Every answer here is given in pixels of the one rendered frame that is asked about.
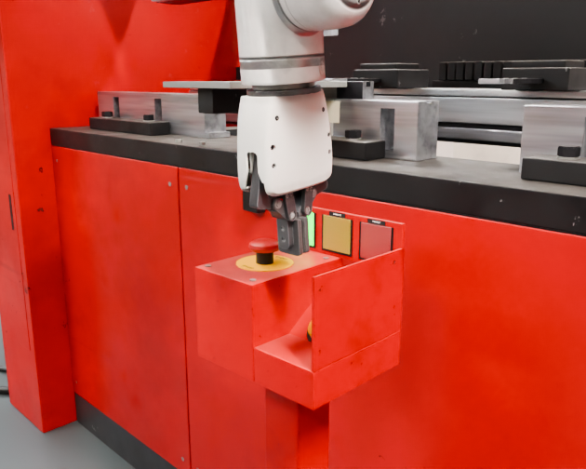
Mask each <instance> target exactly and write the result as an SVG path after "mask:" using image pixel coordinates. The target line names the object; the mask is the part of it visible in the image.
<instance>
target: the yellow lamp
mask: <svg viewBox="0 0 586 469"><path fill-rule="evenodd" d="M350 242H351V220H346V219H342V218H337V217H332V216H327V215H324V225H323V248H325V249H329V250H334V251H337V252H341V253H345V254H349V255H350Z"/></svg>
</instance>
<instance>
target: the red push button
mask: <svg viewBox="0 0 586 469"><path fill-rule="evenodd" d="M248 247H249V249H250V250H251V251H253V252H256V263H257V264H262V265H267V264H272V263H273V253H274V252H276V251H278V250H279V249H278V241H276V240H275V239H272V238H258V239H255V240H253V241H251V242H250V243H249V246H248Z"/></svg>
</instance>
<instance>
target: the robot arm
mask: <svg viewBox="0 0 586 469"><path fill-rule="evenodd" d="M372 3H373V0H234V5H235V17H236V28H237V39H238V50H239V59H241V60H240V73H241V84H242V85H245V86H252V88H250V89H247V90H246V96H242V97H241V100H240V106H239V114H238V125H237V165H238V178H239V184H240V188H241V190H243V191H245V192H250V198H249V205H250V207H251V208H257V209H268V210H269V211H270V212H271V215H272V217H274V218H276V224H277V238H278V249H279V251H281V252H284V253H287V254H291V255H294V256H299V255H302V253H307V252H309V251H310V242H309V225H308V217H307V216H310V215H311V213H312V210H313V201H314V199H315V197H316V195H317V194H320V193H321V192H323V191H324V190H325V189H326V188H327V179H328V178H329V177H330V175H331V172H332V145H331V134H330V125H329V119H328V113H327V107H326V99H325V94H324V90H323V89H321V85H316V84H315V82H316V81H321V80H325V79H326V72H325V54H324V31H326V30H336V29H341V28H345V27H349V26H352V25H354V24H355V23H357V22H358V21H359V20H361V19H362V18H363V17H364V16H365V15H366V13H367V12H368V10H369V9H370V8H371V6H372ZM280 198H281V199H283V201H282V200H281V199H280Z"/></svg>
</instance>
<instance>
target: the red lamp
mask: <svg viewBox="0 0 586 469"><path fill-rule="evenodd" d="M391 235H392V228H390V227H384V226H379V225H375V224H370V223H365V222H361V247H360V257H361V258H365V259H369V258H372V257H375V256H378V255H380V254H383V253H387V252H390V251H391Z"/></svg>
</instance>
